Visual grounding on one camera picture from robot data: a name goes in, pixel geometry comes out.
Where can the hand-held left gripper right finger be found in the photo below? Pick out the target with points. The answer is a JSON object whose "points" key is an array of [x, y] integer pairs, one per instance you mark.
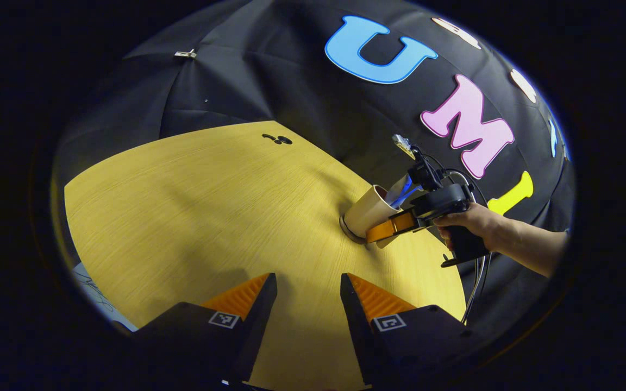
{"points": [[359, 336]]}

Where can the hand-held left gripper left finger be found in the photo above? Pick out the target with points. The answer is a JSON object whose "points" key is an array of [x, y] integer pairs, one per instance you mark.
{"points": [[256, 326]]}

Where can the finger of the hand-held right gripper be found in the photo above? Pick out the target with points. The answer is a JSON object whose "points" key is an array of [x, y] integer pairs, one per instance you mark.
{"points": [[392, 225]]}

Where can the white toothpaste tube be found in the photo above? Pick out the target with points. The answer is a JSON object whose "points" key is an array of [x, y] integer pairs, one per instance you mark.
{"points": [[397, 187]]}

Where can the round cork coaster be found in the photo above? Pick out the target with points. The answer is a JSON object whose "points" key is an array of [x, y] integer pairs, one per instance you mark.
{"points": [[348, 233]]}

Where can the wooden desktop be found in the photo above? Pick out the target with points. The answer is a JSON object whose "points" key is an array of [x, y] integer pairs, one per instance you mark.
{"points": [[210, 206]]}

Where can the white paper sheet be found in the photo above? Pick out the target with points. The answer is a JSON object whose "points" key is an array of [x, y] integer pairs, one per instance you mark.
{"points": [[101, 298]]}

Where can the black backdrop cloth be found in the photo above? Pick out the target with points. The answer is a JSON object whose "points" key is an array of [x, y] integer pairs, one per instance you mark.
{"points": [[264, 81]]}

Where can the silver metal clip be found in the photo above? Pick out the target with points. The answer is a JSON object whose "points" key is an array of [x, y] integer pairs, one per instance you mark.
{"points": [[185, 54]]}

